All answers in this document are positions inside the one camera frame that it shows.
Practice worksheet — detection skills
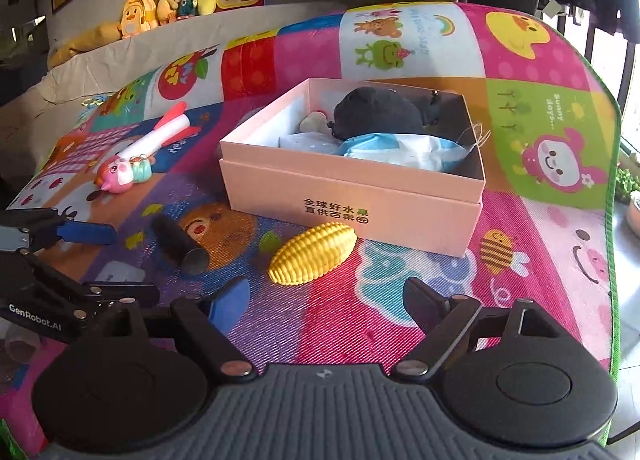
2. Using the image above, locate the clear plastic cup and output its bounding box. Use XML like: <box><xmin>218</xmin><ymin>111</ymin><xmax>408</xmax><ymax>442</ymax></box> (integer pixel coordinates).
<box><xmin>2</xmin><ymin>335</ymin><xmax>44</xmax><ymax>367</ymax></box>

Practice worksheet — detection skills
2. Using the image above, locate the pink bird toy figure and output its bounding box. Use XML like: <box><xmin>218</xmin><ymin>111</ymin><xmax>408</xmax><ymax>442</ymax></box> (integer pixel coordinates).
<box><xmin>94</xmin><ymin>154</ymin><xmax>154</xmax><ymax>195</ymax></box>

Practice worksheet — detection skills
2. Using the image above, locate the black plush toy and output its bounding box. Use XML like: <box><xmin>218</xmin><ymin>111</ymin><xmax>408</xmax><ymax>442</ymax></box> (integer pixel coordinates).
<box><xmin>330</xmin><ymin>85</ymin><xmax>444</xmax><ymax>142</ymax></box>

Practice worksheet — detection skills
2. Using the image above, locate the yellow duck plush backpack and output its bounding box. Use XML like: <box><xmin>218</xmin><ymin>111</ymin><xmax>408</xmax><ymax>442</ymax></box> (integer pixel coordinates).
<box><xmin>119</xmin><ymin>0</ymin><xmax>162</xmax><ymax>40</ymax></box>

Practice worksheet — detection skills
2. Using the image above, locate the pink and white toy rocket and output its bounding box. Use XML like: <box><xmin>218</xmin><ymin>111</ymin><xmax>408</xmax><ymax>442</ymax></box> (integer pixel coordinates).
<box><xmin>116</xmin><ymin>101</ymin><xmax>202</xmax><ymax>162</ymax></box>

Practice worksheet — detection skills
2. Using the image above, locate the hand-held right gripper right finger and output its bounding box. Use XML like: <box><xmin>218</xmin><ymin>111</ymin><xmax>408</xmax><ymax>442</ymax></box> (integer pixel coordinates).
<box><xmin>390</xmin><ymin>276</ymin><xmax>558</xmax><ymax>382</ymax></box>

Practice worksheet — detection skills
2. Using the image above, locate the colourful cartoon play mat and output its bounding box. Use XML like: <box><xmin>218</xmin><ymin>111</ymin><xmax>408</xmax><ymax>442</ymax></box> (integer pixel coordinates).
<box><xmin>0</xmin><ymin>1</ymin><xmax>623</xmax><ymax>460</ymax></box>

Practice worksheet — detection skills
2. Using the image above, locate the pink cardboard box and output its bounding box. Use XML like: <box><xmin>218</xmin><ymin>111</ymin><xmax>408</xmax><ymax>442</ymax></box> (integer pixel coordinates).
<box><xmin>218</xmin><ymin>78</ymin><xmax>487</xmax><ymax>259</ymax></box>

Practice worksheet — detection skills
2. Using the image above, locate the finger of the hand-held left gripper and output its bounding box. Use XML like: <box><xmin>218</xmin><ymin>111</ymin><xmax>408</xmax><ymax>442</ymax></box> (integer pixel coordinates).
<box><xmin>0</xmin><ymin>207</ymin><xmax>119</xmax><ymax>252</ymax></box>
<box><xmin>0</xmin><ymin>250</ymin><xmax>161</xmax><ymax>315</ymax></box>

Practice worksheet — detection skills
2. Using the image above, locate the yellow toy corn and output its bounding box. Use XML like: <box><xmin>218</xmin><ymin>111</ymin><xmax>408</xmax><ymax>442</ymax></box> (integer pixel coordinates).
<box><xmin>268</xmin><ymin>221</ymin><xmax>359</xmax><ymax>286</ymax></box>

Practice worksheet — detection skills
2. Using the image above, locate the black cylinder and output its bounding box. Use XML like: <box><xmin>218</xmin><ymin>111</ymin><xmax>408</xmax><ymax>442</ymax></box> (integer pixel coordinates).
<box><xmin>151</xmin><ymin>214</ymin><xmax>210</xmax><ymax>275</ymax></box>

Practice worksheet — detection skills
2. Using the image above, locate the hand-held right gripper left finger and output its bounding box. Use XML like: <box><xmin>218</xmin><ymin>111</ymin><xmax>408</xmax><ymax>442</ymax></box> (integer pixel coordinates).
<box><xmin>100</xmin><ymin>275</ymin><xmax>256</xmax><ymax>382</ymax></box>

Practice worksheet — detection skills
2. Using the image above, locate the pink plant pot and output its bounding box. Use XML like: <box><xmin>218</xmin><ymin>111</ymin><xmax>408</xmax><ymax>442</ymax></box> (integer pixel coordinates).
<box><xmin>625</xmin><ymin>190</ymin><xmax>640</xmax><ymax>237</ymax></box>

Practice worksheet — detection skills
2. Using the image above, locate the blue tissue packet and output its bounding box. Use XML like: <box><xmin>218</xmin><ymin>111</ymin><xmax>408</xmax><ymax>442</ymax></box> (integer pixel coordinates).
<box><xmin>279</xmin><ymin>133</ymin><xmax>472</xmax><ymax>174</ymax></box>

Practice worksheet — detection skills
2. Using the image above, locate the long yellow plush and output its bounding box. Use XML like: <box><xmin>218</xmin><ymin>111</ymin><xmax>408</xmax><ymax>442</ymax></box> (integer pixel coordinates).
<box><xmin>47</xmin><ymin>23</ymin><xmax>124</xmax><ymax>68</ymax></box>

